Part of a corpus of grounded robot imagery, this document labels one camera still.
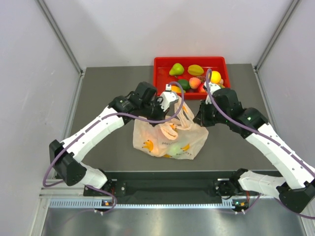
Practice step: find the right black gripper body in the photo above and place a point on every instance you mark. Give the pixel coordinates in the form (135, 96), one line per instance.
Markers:
(210, 115)

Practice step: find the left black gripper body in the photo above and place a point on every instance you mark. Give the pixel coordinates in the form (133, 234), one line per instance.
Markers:
(153, 111)

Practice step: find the translucent banana print plastic bag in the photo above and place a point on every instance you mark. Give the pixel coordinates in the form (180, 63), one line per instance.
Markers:
(156, 140)

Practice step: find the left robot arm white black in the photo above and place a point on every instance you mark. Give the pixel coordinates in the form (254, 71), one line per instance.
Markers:
(66, 156)

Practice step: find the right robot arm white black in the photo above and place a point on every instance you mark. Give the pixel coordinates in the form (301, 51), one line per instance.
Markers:
(295, 188)

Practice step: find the yellow orange fruit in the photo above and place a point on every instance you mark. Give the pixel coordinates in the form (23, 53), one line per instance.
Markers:
(215, 77)

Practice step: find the red apple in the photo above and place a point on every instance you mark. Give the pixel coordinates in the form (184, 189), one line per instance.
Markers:
(201, 88)

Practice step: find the yellow green mango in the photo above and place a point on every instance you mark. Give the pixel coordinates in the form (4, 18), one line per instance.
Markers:
(176, 89)

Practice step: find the pink peach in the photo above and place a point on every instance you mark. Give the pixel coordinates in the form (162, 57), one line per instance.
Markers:
(194, 82)

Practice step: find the green avocado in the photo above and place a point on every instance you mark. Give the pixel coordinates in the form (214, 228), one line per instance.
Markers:
(184, 84)

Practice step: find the red plastic tray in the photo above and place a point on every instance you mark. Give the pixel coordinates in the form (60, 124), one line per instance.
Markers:
(162, 66)

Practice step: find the yellow starfruit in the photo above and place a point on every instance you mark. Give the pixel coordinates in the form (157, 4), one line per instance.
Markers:
(195, 70)

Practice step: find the green pear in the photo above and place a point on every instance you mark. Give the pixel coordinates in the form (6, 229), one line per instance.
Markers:
(176, 70)

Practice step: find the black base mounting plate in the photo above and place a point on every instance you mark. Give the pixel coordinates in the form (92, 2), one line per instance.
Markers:
(166, 187)

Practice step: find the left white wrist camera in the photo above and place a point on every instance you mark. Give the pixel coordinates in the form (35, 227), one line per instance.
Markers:
(167, 98)

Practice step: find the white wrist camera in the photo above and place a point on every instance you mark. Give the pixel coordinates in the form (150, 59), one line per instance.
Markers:
(167, 98)
(210, 89)

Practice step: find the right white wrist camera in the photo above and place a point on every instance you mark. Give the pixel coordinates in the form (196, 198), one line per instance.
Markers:
(210, 89)

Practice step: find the aluminium frame rail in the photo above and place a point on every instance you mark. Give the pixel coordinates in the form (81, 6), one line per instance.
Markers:
(61, 190)

